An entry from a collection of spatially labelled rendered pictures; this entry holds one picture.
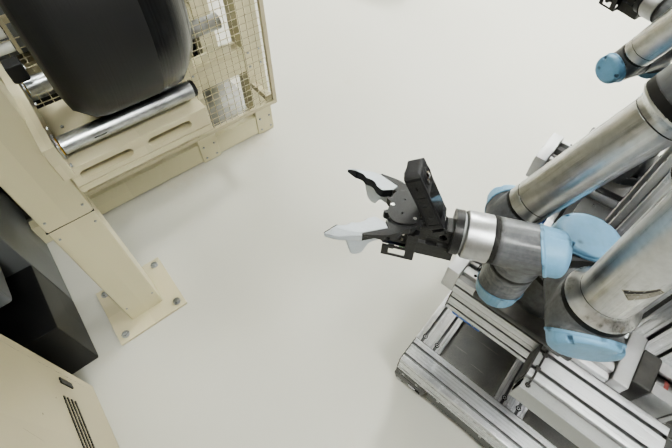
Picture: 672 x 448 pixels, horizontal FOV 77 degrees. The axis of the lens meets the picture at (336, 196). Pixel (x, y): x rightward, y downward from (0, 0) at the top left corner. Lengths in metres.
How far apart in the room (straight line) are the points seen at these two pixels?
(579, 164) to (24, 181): 1.18
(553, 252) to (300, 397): 1.16
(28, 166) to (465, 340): 1.34
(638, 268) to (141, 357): 1.58
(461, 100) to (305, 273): 1.42
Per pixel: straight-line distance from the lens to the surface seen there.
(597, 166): 0.71
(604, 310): 0.77
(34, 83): 1.37
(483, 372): 1.50
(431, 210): 0.62
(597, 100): 2.95
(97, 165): 1.19
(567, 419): 1.09
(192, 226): 2.02
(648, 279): 0.69
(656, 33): 1.25
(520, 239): 0.66
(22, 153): 1.22
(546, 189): 0.75
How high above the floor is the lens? 1.59
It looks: 52 degrees down
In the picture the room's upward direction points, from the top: straight up
